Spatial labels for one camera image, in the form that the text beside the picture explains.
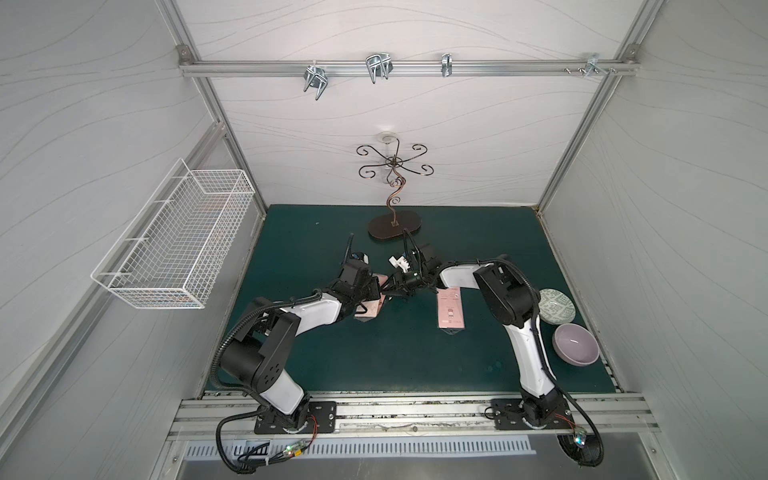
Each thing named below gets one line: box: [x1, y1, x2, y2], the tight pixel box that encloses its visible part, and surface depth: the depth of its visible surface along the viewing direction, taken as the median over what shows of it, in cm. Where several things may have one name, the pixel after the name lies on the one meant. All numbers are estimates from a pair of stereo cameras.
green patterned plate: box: [538, 288, 576, 325], surface depth 93 cm
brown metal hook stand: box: [356, 140, 435, 239], surface depth 105 cm
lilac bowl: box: [552, 323, 600, 367], surface depth 84 cm
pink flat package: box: [437, 286, 465, 329], surface depth 95 cm
